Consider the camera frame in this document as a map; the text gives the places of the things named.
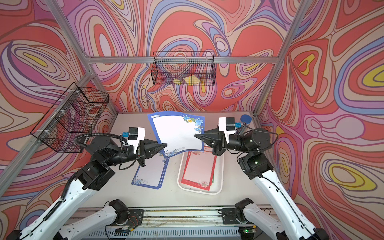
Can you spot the white plastic storage tray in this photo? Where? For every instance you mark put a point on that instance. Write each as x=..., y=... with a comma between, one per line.
x=218, y=180

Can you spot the left black wire basket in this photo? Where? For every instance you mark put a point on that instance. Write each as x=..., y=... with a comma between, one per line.
x=74, y=113

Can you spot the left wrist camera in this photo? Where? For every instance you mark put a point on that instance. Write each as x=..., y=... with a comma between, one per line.
x=133, y=137

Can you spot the black wire basket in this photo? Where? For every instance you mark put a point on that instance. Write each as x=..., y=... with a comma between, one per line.
x=74, y=113
x=171, y=67

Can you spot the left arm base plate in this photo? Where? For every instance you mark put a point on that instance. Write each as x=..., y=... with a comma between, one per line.
x=132, y=217

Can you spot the back black wire basket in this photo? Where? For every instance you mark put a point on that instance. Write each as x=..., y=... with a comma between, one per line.
x=171, y=67

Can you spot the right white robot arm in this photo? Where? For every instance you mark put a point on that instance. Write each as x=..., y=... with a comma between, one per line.
x=291, y=223

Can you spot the red bordered stationery sheet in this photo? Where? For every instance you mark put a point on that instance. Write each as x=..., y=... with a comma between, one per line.
x=199, y=170

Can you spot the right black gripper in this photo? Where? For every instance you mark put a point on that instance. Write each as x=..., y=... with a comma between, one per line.
x=218, y=142

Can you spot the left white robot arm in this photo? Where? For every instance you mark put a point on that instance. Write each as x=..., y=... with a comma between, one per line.
x=107, y=151

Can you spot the yellow sticky note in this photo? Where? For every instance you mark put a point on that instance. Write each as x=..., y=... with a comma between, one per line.
x=192, y=80

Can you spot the blue lidded pen tube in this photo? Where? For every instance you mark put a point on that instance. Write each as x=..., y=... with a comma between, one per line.
x=247, y=119

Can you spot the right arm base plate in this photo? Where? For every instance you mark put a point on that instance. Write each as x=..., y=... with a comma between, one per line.
x=229, y=216

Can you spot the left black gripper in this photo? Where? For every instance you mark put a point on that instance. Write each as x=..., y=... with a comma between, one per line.
x=143, y=151

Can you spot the blue floral stationery sheet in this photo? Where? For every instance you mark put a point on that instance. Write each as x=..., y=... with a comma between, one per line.
x=154, y=177

